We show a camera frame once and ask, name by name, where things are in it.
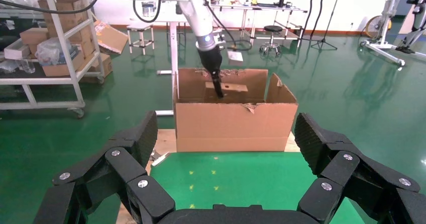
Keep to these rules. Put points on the yellow wheel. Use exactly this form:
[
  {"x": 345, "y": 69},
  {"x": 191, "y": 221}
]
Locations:
[{"x": 374, "y": 28}]

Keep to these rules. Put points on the brown stacked cardboard box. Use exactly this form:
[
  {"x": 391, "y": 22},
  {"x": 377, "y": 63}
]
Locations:
[{"x": 85, "y": 46}]

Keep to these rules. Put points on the white exercise machine frame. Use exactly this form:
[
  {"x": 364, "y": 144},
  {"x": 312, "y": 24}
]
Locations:
[{"x": 388, "y": 13}]

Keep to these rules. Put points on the short black bottle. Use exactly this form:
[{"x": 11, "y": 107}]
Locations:
[{"x": 178, "y": 9}]

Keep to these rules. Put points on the clear plastic bag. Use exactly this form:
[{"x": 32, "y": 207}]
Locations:
[{"x": 50, "y": 51}]

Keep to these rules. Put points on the flat white box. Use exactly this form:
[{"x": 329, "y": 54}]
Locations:
[{"x": 16, "y": 51}]

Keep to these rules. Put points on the black round swivel stool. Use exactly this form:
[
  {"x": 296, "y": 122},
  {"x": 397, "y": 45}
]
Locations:
[{"x": 273, "y": 28}]

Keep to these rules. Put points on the small brown cardboard box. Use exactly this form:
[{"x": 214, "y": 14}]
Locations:
[{"x": 33, "y": 36}]

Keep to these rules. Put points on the long white frame table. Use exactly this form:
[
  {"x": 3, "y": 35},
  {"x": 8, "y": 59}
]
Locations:
[{"x": 233, "y": 7}]

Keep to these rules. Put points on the green cloth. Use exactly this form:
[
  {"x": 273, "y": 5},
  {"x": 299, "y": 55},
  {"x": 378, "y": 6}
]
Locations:
[{"x": 239, "y": 179}]

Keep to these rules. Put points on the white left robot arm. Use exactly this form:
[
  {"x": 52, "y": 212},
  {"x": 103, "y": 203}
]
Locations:
[{"x": 199, "y": 16}]

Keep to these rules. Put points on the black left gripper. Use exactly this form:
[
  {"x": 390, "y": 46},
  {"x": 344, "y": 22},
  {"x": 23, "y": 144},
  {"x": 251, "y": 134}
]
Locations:
[{"x": 210, "y": 59}]

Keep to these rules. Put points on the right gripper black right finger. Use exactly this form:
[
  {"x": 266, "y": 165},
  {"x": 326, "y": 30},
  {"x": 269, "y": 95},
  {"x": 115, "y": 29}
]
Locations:
[{"x": 359, "y": 189}]

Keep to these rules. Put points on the loose flattened cardboard sheet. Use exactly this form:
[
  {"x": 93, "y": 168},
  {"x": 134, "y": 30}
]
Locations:
[{"x": 111, "y": 39}]

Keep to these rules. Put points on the clear plastic bottle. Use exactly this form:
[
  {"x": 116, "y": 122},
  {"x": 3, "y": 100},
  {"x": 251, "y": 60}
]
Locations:
[{"x": 28, "y": 66}]

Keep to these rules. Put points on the small white frame stool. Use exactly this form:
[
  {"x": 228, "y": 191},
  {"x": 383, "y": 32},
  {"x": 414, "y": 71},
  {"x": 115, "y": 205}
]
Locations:
[{"x": 139, "y": 26}]

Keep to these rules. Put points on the small yellow item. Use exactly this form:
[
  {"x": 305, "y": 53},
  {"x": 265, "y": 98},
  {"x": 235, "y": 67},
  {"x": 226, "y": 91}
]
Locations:
[{"x": 254, "y": 0}]

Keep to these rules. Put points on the grey black exercise machine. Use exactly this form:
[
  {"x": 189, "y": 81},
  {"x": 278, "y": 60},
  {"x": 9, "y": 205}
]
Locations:
[{"x": 418, "y": 3}]

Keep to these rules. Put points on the large brown shelf carton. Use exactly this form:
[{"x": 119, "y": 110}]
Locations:
[{"x": 71, "y": 16}]

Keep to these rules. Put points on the wide low cardboard box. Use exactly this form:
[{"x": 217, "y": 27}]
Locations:
[{"x": 63, "y": 70}]

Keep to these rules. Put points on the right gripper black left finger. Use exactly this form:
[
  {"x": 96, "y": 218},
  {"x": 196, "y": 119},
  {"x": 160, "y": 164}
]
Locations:
[{"x": 100, "y": 189}]

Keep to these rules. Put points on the large open cardboard carton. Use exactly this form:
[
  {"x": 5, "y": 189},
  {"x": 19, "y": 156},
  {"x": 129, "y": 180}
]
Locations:
[{"x": 233, "y": 129}]

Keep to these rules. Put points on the small taped cardboard box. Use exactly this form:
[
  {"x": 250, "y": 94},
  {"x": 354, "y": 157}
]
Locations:
[{"x": 234, "y": 88}]

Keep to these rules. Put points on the metal paint bucket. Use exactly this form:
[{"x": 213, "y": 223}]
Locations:
[{"x": 148, "y": 11}]

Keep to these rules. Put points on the white metal desk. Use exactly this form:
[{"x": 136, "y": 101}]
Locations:
[{"x": 173, "y": 49}]

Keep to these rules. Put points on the white wheeled shelf rack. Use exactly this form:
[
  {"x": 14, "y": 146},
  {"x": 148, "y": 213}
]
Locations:
[{"x": 40, "y": 81}]

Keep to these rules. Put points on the silver metal clamp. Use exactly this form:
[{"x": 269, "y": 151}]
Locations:
[{"x": 159, "y": 158}]

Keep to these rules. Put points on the cardboard box beside rack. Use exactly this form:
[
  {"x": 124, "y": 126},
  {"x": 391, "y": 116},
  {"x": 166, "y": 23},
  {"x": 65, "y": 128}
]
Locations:
[{"x": 105, "y": 66}]

